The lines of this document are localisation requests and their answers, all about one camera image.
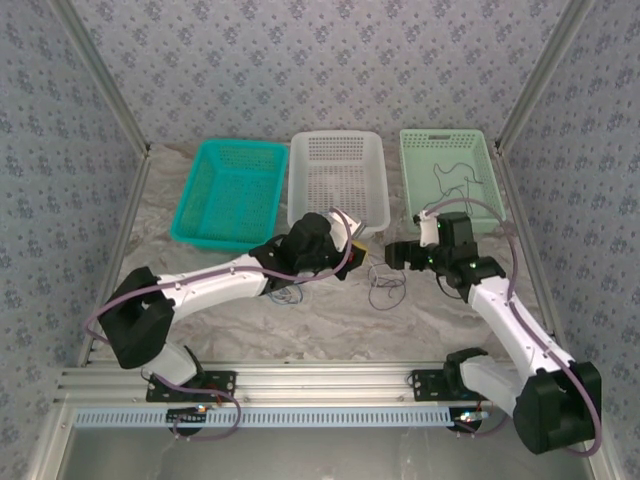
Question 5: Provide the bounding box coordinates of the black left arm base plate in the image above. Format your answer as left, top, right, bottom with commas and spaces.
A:
145, 368, 238, 403

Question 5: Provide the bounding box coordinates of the thin blue cable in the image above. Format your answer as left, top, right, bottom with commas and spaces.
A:
267, 283, 305, 307

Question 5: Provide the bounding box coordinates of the thick purple right arm cable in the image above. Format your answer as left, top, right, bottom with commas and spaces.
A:
422, 198, 601, 459

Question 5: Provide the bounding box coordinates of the slotted grey cable duct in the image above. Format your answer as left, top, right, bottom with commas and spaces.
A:
73, 405, 506, 430

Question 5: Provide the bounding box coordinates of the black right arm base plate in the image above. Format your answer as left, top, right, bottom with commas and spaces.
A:
410, 368, 466, 403

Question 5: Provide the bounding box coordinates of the aluminium side rail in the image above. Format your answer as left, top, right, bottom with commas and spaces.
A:
493, 142, 572, 365
77, 147, 152, 369

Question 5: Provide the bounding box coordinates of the white plastic basket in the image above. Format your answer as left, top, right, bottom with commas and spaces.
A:
287, 130, 392, 241

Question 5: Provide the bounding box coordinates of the thin black cable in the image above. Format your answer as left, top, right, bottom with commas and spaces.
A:
424, 161, 485, 214

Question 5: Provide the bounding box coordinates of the aluminium corner post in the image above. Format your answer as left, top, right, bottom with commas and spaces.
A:
49, 0, 152, 157
493, 0, 597, 154

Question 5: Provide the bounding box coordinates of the small black controller board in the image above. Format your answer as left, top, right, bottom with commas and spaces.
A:
451, 409, 490, 434
166, 407, 210, 435

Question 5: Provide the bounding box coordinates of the thick purple left arm cable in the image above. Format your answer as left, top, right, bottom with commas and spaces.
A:
83, 207, 354, 443

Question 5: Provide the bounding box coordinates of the pale green plastic basket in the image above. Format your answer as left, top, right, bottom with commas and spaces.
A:
398, 128, 507, 235

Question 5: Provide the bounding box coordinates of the aluminium frame rail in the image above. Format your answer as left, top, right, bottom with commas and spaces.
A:
55, 360, 596, 407

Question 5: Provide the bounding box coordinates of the teal plastic basket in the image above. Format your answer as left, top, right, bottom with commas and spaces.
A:
169, 138, 290, 253

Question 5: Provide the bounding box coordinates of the thin purple cable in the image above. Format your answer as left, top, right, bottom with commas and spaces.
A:
368, 263, 407, 310

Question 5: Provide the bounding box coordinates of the thick purple arm cable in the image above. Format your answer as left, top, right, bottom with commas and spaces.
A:
422, 198, 601, 459
83, 207, 354, 443

